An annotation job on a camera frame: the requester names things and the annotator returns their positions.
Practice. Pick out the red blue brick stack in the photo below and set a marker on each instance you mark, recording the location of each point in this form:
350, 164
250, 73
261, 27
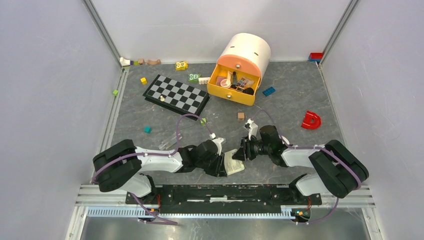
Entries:
315, 57

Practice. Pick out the green number block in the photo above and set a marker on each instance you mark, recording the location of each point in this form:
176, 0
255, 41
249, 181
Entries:
193, 77

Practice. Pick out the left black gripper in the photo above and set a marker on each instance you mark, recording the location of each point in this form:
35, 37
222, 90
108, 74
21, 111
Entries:
218, 169

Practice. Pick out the white paper sachet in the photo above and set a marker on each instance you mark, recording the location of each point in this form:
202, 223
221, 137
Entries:
231, 165

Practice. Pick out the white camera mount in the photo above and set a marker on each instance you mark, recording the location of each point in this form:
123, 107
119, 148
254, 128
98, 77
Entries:
219, 141
251, 127

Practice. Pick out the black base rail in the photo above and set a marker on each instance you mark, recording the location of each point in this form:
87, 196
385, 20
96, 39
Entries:
227, 199

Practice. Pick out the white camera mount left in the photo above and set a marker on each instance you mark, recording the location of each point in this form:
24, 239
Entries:
219, 141

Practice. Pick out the black mascara tube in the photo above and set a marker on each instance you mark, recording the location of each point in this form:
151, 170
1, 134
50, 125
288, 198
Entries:
234, 78

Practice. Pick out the blue lego brick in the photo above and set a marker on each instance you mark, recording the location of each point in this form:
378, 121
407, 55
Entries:
267, 92

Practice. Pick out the small round blush pot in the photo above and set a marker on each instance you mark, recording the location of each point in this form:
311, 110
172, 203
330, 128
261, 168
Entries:
225, 83

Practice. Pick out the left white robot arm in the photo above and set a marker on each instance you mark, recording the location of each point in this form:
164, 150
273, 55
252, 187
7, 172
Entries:
122, 166

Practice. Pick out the red plastic toy piece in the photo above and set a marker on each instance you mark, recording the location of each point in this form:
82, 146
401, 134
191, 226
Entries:
311, 121

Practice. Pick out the wooden arch block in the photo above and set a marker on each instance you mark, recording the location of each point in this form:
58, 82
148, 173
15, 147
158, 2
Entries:
153, 62

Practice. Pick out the small green cube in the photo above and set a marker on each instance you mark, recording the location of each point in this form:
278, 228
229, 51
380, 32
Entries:
203, 121

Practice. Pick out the yellow small cube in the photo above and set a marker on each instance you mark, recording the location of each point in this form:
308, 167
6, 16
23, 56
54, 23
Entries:
143, 80

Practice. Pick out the clear plastic bottle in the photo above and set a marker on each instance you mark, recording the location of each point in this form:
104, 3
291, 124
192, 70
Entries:
170, 141

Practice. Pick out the small wooden cube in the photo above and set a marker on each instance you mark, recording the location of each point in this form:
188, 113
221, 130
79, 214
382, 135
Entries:
241, 116

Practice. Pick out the colourful eyeshadow palette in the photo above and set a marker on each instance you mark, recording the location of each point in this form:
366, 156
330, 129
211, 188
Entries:
245, 83

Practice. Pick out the pink blush palette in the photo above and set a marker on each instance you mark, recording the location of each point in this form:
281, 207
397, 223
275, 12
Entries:
219, 79

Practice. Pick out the small wooden block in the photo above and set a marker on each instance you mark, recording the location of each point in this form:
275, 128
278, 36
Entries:
141, 61

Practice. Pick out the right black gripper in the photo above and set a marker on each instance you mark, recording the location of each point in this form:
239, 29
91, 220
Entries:
245, 148

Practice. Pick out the cream round drawer cabinet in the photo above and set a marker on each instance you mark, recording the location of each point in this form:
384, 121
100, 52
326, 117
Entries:
251, 47

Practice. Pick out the teal small cube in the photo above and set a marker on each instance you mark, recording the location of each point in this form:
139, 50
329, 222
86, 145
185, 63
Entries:
147, 129

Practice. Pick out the orange top drawer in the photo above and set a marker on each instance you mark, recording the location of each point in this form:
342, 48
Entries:
239, 63

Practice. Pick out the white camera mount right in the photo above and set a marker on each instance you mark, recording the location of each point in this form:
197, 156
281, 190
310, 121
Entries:
251, 127

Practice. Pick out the black round cap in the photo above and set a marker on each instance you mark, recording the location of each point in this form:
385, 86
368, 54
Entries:
249, 91

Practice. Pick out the white lego brick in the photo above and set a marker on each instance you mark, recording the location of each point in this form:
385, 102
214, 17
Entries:
203, 80

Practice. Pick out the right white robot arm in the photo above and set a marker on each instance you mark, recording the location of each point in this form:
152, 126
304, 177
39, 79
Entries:
337, 170

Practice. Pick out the black white checkerboard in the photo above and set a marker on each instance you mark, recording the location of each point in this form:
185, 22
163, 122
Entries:
180, 97

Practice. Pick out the white corner bracket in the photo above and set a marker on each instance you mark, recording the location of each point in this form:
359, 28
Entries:
124, 62

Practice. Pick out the yellow owl toy block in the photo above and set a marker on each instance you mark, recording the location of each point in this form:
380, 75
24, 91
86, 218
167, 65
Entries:
181, 65

